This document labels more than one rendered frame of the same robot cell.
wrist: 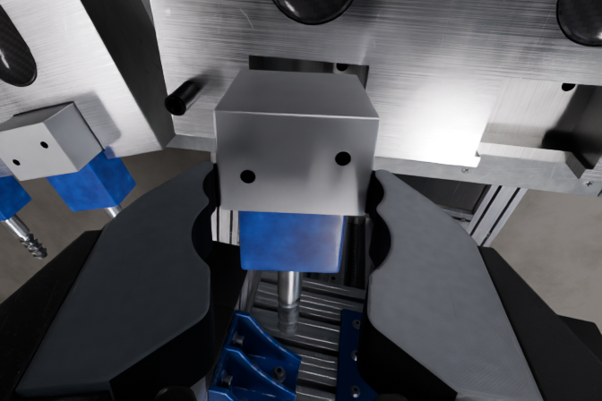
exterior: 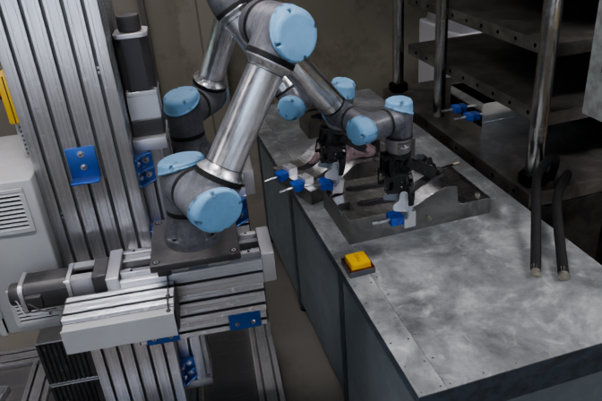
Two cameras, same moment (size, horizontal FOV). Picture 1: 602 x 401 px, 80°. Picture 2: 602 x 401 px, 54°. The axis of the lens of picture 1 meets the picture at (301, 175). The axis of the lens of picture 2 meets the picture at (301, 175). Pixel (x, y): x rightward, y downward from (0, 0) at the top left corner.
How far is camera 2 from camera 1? 1.94 m
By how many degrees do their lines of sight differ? 71
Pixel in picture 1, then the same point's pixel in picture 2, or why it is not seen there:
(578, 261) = not seen: outside the picture
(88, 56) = not seen: hidden behind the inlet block
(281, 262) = (322, 180)
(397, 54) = (347, 195)
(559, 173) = (332, 246)
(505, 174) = (327, 241)
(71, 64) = not seen: hidden behind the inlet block
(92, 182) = (300, 183)
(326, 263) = (323, 183)
